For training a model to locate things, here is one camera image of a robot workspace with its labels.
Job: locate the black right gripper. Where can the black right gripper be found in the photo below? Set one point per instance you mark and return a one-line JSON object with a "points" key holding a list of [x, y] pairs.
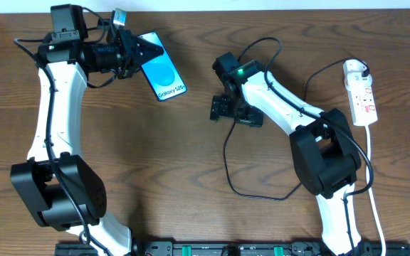
{"points": [[235, 112]]}

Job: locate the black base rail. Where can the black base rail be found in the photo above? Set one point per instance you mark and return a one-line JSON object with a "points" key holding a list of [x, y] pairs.
{"points": [[306, 248]]}

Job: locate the blue Galaxy smartphone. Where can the blue Galaxy smartphone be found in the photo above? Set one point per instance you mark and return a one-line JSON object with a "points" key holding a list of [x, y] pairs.
{"points": [[161, 73]]}

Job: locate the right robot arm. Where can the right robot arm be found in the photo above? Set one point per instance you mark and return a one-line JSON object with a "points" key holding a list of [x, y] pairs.
{"points": [[325, 155]]}

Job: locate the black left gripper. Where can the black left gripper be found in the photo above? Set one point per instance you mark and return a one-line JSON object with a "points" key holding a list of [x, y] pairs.
{"points": [[125, 55]]}

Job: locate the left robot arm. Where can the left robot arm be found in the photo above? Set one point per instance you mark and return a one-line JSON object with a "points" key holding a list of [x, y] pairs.
{"points": [[55, 183]]}

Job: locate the white power strip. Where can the white power strip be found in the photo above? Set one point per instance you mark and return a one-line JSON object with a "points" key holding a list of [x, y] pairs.
{"points": [[361, 101]]}

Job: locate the white charger adapter plug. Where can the white charger adapter plug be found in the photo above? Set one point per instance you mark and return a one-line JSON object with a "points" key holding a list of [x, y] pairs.
{"points": [[355, 80]]}

